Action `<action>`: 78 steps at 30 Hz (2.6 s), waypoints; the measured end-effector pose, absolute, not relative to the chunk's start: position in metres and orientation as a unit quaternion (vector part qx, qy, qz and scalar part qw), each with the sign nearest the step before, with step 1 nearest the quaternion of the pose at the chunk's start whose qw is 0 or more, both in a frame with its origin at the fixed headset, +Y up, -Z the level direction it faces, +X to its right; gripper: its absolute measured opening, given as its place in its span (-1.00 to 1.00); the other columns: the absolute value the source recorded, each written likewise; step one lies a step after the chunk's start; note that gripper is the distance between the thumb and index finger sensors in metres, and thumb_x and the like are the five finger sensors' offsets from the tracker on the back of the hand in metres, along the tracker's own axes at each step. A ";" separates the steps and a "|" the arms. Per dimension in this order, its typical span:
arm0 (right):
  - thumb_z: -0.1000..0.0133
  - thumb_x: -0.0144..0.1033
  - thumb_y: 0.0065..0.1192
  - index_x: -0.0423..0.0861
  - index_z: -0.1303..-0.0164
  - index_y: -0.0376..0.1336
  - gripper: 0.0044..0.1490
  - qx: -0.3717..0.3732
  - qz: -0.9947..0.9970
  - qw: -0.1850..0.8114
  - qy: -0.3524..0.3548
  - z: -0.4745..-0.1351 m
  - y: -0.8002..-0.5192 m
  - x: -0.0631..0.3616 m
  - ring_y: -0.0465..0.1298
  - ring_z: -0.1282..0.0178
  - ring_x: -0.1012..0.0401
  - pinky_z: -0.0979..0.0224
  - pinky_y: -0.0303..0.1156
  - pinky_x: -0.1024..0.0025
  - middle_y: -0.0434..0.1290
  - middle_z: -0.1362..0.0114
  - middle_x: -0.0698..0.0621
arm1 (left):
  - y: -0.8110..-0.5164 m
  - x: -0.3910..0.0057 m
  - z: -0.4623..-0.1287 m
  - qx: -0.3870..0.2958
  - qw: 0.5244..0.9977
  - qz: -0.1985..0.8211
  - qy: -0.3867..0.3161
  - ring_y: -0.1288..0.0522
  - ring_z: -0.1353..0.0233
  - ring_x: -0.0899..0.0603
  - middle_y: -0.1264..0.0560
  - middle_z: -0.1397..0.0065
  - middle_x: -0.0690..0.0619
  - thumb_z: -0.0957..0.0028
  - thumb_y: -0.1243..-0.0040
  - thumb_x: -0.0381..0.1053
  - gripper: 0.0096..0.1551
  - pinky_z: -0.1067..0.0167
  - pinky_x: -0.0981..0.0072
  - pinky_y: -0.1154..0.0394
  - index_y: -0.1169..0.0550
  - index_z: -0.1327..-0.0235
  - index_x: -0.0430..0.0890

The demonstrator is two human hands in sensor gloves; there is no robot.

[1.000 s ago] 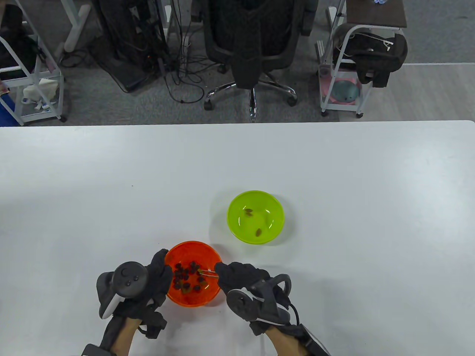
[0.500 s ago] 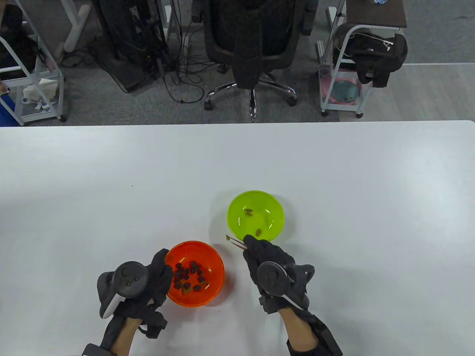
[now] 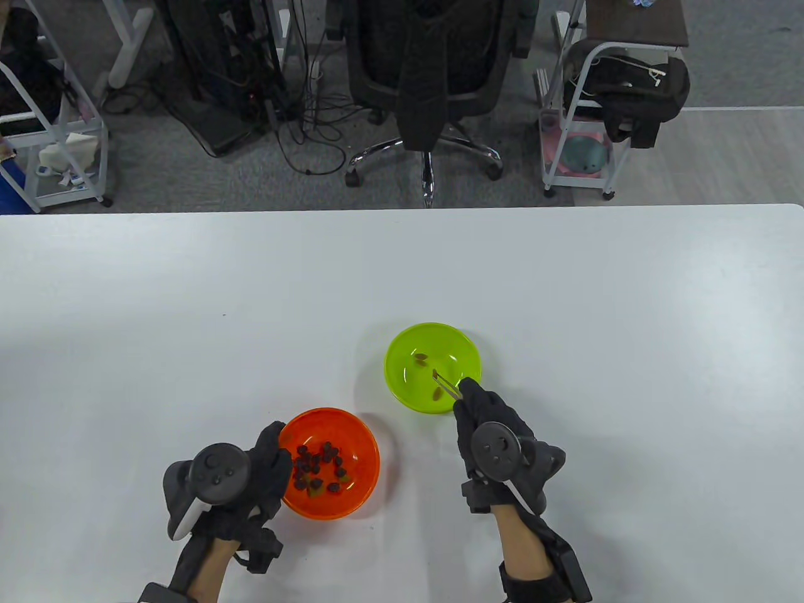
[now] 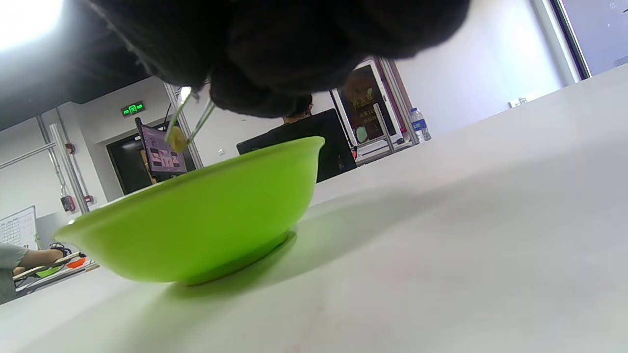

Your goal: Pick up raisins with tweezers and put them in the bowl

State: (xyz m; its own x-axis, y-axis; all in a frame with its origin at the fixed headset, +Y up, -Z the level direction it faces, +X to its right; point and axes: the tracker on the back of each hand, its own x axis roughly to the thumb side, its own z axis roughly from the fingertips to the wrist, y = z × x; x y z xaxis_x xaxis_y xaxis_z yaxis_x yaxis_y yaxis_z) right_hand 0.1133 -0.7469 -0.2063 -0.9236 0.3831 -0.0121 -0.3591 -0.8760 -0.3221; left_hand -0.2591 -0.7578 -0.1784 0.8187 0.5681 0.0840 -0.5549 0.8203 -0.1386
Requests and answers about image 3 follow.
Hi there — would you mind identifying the black wrist camera unit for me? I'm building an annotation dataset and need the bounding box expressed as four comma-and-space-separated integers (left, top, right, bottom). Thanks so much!
499, 515, 594, 603
137, 537, 208, 603

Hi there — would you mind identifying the person's right hand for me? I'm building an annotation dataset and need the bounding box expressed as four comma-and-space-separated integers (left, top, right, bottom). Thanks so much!
452, 377, 566, 517

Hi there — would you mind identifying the black white handheld controller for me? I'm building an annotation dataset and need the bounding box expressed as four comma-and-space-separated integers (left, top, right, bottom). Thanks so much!
163, 443, 252, 541
471, 422, 566, 517

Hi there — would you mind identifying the white plastic bag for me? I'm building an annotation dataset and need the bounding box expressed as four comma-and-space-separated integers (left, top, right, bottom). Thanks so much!
36, 132, 101, 188

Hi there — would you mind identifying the black office chair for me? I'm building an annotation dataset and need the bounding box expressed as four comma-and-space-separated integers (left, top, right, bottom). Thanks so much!
342, 0, 541, 209

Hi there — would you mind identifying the black bag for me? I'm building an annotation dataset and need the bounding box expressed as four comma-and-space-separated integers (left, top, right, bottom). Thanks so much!
0, 8, 68, 136

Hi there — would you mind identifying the person's left hand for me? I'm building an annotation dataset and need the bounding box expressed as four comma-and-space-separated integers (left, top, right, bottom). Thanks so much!
188, 420, 295, 575

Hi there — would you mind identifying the white metal cart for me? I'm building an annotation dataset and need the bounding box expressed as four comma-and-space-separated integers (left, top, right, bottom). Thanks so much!
0, 0, 115, 213
537, 38, 688, 200

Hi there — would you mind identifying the white desk leg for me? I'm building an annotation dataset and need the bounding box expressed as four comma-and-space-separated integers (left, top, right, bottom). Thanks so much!
100, 0, 155, 95
551, 0, 588, 48

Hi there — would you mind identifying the tangle of black cables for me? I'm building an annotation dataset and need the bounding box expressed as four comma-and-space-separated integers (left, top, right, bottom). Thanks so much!
251, 25, 384, 177

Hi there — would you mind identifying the orange plastic bowl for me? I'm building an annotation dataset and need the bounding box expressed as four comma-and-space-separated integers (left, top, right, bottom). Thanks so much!
276, 408, 381, 521

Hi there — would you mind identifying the black backpack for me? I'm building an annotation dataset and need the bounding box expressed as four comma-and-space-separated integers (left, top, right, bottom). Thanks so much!
562, 39, 692, 149

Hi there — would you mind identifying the pile of dark raisins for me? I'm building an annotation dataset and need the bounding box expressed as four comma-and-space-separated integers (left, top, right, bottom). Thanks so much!
291, 442, 351, 498

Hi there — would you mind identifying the brown wooden side table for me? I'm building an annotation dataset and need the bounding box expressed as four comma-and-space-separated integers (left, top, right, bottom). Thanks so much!
584, 0, 690, 48

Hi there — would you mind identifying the green plastic bowl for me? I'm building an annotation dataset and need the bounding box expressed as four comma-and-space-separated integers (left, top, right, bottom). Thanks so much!
384, 322, 482, 415

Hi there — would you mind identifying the person's left forearm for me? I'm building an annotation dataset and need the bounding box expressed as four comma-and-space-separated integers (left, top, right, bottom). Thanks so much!
179, 537, 242, 603

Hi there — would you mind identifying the person's right forearm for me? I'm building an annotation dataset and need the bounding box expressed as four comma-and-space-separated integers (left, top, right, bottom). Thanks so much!
490, 502, 560, 585

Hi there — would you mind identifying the pink teal plastic basin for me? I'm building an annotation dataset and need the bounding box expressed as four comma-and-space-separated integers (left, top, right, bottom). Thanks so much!
541, 113, 615, 180

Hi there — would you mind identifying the black computer tower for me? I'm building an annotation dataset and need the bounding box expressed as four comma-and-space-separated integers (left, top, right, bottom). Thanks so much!
154, 0, 290, 158

